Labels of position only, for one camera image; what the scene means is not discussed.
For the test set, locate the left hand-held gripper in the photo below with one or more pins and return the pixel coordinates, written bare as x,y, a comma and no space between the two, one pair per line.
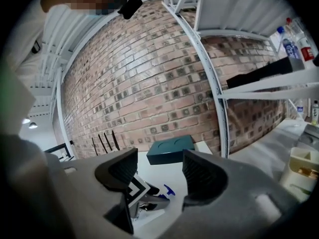
135,189

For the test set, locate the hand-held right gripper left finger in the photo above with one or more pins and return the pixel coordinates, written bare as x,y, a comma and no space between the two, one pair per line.
99,178

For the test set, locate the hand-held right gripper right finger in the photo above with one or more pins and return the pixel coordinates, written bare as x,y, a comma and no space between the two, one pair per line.
224,203

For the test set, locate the slim white cap bottle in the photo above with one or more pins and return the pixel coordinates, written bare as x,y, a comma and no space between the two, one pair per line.
300,108

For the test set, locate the clear bottle dark cap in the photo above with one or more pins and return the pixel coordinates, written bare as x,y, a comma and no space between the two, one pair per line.
315,112

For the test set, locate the blue cap bottle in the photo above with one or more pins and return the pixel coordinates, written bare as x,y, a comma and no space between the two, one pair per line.
290,48

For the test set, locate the clear bottle red label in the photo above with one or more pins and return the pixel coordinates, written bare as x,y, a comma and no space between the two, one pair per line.
306,51

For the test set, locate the small blue item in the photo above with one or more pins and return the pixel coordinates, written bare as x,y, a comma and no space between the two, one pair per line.
169,190

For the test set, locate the white square table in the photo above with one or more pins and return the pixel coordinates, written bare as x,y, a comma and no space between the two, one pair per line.
169,173

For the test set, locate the black router with antennas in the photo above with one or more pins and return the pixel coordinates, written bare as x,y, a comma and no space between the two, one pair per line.
115,140

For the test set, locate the dark teal box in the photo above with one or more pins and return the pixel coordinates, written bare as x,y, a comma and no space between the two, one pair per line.
169,151

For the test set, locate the black metal railing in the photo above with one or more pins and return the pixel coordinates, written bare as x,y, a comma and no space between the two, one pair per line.
57,147

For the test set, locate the white vertical pipe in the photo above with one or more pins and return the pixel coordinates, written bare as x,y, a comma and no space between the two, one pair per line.
59,113

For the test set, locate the cream plastic container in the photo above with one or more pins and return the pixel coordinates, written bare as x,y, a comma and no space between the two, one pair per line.
299,163

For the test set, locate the ceiling lamp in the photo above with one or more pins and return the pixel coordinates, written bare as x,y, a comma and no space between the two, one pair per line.
26,121
32,125

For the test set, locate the grey white tray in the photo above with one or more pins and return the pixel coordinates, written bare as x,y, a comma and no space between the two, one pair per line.
310,136

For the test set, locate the black shirt clip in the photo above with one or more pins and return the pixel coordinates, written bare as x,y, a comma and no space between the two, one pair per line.
36,46

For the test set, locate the person's white shirt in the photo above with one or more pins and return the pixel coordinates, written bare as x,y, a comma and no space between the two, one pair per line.
30,34

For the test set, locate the white metal shelf rack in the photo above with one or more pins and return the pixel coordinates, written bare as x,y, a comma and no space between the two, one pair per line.
249,21

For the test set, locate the black head-worn camera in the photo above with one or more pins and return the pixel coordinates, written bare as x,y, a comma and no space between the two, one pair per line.
130,6

